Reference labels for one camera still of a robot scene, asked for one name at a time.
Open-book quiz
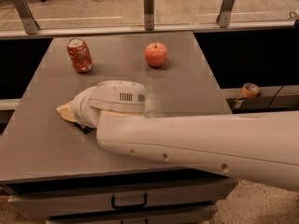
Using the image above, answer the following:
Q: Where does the black drawer handle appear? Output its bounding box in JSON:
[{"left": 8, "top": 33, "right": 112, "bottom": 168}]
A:
[{"left": 111, "top": 193, "right": 148, "bottom": 210}]

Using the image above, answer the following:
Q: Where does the lower grey drawer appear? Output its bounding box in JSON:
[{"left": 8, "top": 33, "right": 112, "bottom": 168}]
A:
[{"left": 46, "top": 204, "right": 218, "bottom": 224}]

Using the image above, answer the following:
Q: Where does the right metal bracket post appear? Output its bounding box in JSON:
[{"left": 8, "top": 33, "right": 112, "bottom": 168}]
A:
[{"left": 217, "top": 0, "right": 235, "bottom": 28}]

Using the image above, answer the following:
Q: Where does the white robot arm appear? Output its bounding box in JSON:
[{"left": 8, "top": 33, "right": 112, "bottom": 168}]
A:
[{"left": 57, "top": 80, "right": 299, "bottom": 191}]

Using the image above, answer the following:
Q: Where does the metal bracket post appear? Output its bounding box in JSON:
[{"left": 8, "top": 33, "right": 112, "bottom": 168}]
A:
[
  {"left": 217, "top": 0, "right": 235, "bottom": 28},
  {"left": 11, "top": 0, "right": 39, "bottom": 35},
  {"left": 143, "top": 0, "right": 154, "bottom": 31}
]

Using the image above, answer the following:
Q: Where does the left metal bracket post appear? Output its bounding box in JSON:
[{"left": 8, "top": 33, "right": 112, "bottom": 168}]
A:
[{"left": 11, "top": 0, "right": 39, "bottom": 35}]

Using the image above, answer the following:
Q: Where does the red soda can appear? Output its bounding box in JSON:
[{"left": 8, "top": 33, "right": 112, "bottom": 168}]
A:
[{"left": 66, "top": 38, "right": 93, "bottom": 73}]

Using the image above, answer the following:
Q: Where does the orange tape roll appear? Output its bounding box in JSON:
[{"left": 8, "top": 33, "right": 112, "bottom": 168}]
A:
[{"left": 242, "top": 83, "right": 261, "bottom": 98}]

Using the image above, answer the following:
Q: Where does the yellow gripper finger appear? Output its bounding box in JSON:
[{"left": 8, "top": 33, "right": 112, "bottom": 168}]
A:
[{"left": 56, "top": 102, "right": 76, "bottom": 122}]

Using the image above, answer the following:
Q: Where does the middle metal bracket post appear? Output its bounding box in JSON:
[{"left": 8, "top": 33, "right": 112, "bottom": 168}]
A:
[{"left": 143, "top": 0, "right": 154, "bottom": 31}]

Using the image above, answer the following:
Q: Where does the red apple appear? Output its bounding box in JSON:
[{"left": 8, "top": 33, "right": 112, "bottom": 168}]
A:
[{"left": 144, "top": 42, "right": 168, "bottom": 68}]

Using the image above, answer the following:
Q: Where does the black rxbar chocolate wrapper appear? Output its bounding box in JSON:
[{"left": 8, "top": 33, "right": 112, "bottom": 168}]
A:
[{"left": 75, "top": 123, "right": 93, "bottom": 134}]

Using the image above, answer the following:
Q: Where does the upper grey drawer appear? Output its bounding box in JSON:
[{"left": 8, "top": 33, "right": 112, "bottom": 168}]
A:
[{"left": 8, "top": 177, "right": 237, "bottom": 217}]

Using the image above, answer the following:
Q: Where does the grey drawer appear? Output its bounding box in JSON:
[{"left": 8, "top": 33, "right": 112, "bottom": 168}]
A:
[
  {"left": 46, "top": 204, "right": 218, "bottom": 224},
  {"left": 8, "top": 177, "right": 237, "bottom": 217}
]

